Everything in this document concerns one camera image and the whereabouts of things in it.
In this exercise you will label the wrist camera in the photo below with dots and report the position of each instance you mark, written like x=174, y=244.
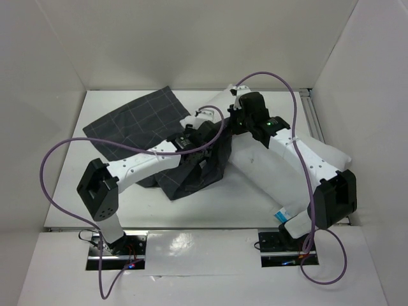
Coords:
x=204, y=114
x=240, y=90

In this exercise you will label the aluminium frame rail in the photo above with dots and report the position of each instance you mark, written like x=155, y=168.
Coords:
x=314, y=138

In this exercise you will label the white pillow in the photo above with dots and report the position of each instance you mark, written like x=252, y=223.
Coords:
x=277, y=169

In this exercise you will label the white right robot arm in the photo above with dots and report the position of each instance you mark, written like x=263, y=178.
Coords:
x=312, y=193

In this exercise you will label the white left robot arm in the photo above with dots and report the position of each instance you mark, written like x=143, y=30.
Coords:
x=177, y=158

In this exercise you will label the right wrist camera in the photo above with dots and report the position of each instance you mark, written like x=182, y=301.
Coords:
x=240, y=90

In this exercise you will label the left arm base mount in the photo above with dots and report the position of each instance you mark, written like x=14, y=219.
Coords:
x=131, y=255

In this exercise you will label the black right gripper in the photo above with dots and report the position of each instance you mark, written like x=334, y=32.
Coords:
x=238, y=124

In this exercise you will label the dark grey checked pillowcase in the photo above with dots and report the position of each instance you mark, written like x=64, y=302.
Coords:
x=146, y=122

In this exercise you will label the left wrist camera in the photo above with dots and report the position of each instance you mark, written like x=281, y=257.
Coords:
x=204, y=114

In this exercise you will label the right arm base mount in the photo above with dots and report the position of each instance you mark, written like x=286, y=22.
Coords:
x=276, y=253

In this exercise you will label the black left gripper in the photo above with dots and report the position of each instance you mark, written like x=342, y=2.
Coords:
x=189, y=129

